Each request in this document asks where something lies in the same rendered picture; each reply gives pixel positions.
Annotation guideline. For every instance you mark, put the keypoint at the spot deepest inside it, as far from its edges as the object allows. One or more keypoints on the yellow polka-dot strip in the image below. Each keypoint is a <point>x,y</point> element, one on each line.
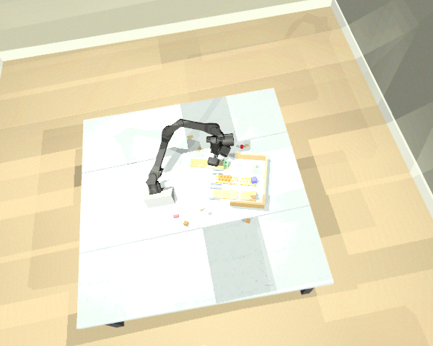
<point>224,179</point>

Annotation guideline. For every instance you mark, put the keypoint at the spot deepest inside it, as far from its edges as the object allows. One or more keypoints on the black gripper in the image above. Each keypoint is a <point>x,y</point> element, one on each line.
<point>214,161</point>

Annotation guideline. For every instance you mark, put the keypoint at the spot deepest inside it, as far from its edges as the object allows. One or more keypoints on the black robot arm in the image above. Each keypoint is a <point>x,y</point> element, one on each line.
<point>215,141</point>

